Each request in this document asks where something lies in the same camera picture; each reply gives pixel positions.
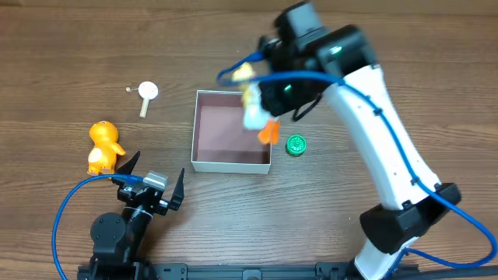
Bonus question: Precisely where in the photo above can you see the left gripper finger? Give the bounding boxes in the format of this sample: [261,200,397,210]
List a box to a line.
[168,169,184,211]
[115,151,141,175]

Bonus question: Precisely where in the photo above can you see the orange dinosaur toy figure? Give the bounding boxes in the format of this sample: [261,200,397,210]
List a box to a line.
[87,121,126,176]

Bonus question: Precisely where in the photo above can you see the white duck plush toy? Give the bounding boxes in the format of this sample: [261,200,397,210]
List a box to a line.
[238,82,280,145]

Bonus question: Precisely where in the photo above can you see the green round plastic toy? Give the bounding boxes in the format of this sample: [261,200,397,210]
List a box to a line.
[286,134,307,156]

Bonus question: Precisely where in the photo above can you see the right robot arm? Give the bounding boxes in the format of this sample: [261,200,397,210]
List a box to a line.
[260,2,461,279]

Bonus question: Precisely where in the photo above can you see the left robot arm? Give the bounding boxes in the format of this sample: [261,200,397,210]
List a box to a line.
[90,152,184,263]

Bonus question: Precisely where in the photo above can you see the white box pink interior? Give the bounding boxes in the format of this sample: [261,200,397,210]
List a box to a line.
[191,90,272,174]

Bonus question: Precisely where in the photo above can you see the white wooden rattle drum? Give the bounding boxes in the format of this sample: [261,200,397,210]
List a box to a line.
[125,81,159,118]

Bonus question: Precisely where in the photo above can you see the left blue cable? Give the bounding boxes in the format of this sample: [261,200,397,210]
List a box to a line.
[51,173,145,280]

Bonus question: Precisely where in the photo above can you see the blue cable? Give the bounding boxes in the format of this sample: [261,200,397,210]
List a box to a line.
[216,50,498,280]
[51,173,145,280]

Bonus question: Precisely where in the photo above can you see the right blue cable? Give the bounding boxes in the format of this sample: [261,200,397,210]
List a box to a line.
[216,50,498,280]

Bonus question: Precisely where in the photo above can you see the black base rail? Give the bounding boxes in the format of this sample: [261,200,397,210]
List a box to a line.
[77,262,497,280]

